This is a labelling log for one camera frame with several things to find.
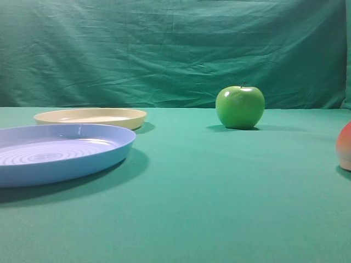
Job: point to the round reddish yellow bread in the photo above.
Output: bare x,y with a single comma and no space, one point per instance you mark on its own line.
343,147

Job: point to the green backdrop cloth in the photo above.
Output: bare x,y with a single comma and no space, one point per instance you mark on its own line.
174,53

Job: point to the green apple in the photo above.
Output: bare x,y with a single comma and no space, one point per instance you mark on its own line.
240,107

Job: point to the yellow plastic plate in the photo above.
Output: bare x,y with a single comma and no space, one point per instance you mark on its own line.
121,117

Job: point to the green table cloth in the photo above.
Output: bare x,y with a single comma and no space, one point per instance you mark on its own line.
193,191

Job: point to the blue plastic plate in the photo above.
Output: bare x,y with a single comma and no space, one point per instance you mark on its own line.
45,154

